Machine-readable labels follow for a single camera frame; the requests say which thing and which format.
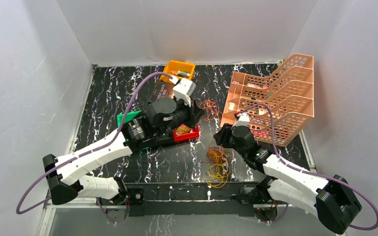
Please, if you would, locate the red plastic bin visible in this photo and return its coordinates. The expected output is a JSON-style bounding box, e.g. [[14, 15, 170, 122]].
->
[[173, 124, 200, 143]]

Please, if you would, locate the yellow green coiled cable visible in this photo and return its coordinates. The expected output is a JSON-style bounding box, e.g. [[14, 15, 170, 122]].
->
[[176, 124, 193, 135]]

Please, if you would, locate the marker in orange bin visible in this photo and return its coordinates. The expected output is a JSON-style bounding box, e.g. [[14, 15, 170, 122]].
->
[[170, 71, 191, 78]]

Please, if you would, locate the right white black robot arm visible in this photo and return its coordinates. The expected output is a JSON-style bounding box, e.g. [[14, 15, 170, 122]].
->
[[213, 123, 362, 234]]

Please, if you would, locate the orange plastic bin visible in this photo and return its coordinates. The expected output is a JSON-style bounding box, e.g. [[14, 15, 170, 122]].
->
[[163, 60, 195, 80]]

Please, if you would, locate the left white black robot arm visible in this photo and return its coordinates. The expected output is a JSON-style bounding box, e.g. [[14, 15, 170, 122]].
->
[[43, 97, 205, 205]]

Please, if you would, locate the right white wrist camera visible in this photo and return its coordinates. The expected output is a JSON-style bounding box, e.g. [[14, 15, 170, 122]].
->
[[233, 113, 250, 127]]

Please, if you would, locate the dark paperback book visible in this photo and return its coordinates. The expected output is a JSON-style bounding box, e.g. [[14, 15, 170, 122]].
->
[[148, 81, 174, 103]]

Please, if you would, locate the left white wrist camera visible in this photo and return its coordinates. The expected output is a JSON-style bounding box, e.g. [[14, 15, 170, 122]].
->
[[169, 75, 196, 107]]

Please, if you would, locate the green plastic bin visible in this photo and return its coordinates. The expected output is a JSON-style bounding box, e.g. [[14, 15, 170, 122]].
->
[[116, 110, 151, 152]]

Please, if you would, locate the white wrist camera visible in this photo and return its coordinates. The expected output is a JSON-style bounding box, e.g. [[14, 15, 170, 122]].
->
[[233, 113, 250, 127], [169, 75, 196, 107]]

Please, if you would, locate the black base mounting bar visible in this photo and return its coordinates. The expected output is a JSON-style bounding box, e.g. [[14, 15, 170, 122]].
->
[[127, 182, 271, 217]]

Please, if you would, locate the pink tiered file tray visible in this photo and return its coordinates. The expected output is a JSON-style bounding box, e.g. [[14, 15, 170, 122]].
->
[[220, 54, 315, 147]]

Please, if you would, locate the black plastic bin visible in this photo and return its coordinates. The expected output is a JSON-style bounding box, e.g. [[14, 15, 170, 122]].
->
[[131, 133, 176, 151]]

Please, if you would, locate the aluminium frame rail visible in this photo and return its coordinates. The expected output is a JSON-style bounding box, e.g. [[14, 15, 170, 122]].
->
[[40, 184, 348, 236]]

